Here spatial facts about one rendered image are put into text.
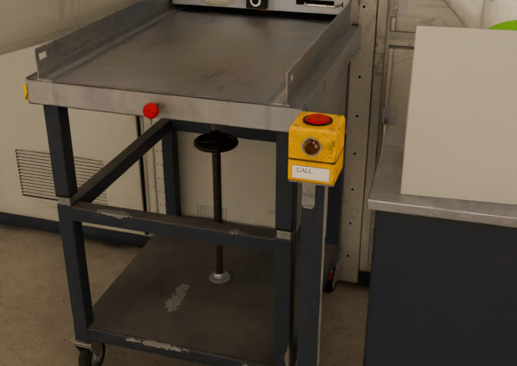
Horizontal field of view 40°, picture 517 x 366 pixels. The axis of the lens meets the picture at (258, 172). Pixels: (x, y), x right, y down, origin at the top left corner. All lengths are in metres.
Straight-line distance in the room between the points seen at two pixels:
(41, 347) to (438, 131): 1.37
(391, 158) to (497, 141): 0.26
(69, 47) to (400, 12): 0.87
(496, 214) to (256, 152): 1.11
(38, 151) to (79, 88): 1.02
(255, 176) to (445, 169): 1.09
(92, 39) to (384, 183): 0.84
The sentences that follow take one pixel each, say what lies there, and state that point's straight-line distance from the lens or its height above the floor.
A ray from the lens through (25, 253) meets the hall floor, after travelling 2.63.
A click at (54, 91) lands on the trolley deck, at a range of 1.60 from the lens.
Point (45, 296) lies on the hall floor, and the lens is 2.39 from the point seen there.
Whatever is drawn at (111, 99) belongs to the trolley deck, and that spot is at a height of 0.82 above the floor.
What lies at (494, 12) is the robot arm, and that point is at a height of 1.04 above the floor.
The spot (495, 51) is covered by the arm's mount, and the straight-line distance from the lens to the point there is 1.20.
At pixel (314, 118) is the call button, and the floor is 0.91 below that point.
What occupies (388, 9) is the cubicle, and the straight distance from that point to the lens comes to 2.01.
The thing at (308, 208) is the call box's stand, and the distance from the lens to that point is 1.23.
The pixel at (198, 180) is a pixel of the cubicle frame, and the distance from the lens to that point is 2.34.
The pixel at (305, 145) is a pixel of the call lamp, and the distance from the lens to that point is 1.15.
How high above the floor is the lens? 1.33
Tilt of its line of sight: 26 degrees down
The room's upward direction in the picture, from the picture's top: straight up
